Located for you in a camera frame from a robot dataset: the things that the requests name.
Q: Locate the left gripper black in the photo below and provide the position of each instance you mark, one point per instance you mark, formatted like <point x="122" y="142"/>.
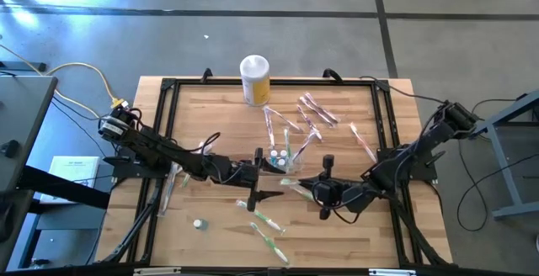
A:
<point x="244" y="175"/>

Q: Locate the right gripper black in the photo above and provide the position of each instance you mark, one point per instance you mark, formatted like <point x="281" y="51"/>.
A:
<point x="332" y="194"/>

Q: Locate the orange toothbrush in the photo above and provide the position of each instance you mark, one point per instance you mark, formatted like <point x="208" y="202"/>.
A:
<point x="363" y="143"/>

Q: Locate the grey toothbrush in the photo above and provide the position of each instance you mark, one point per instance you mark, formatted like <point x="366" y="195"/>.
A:
<point x="168" y="189"/>

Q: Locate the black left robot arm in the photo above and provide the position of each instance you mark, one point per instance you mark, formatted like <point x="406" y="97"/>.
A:
<point x="168" y="152"/>

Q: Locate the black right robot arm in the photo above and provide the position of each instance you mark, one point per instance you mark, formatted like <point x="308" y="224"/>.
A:
<point x="421" y="145"/>

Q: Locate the clear plastic bag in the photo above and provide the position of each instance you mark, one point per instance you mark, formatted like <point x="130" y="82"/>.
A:
<point x="290" y="168"/>

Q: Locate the white yellow wipes canister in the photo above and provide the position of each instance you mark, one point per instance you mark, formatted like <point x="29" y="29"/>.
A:
<point x="254" y="82"/>

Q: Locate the black clamp lever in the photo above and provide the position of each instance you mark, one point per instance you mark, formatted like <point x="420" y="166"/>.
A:
<point x="438" y="157"/>

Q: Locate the white booklet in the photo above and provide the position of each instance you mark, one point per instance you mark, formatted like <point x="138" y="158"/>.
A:
<point x="71" y="168"/>

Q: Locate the black desk crossbar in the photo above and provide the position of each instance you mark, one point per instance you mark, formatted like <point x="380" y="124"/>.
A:
<point x="63" y="187"/>

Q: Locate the dark grey office desk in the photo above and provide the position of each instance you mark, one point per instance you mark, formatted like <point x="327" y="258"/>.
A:
<point x="25" y="112"/>

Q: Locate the black computer mouse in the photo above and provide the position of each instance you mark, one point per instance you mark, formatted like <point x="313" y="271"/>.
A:
<point x="10" y="147"/>

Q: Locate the black flat bar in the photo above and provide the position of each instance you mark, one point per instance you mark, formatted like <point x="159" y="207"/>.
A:
<point x="25" y="65"/>

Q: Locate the black aluminium table frame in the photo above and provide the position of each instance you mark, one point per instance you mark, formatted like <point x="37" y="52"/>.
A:
<point x="316" y="82"/>

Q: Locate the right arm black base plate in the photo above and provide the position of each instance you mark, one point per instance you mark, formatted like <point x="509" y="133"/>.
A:
<point x="425" y="173"/>

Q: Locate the white frame bracket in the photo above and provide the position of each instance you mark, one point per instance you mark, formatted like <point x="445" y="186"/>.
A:
<point x="391" y="272"/>
<point x="156" y="271"/>

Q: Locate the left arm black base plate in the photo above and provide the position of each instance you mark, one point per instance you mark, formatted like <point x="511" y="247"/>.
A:
<point x="126" y="171"/>

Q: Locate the blue-grey metal table frame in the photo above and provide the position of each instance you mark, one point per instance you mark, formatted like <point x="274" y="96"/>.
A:
<point x="506" y="171"/>

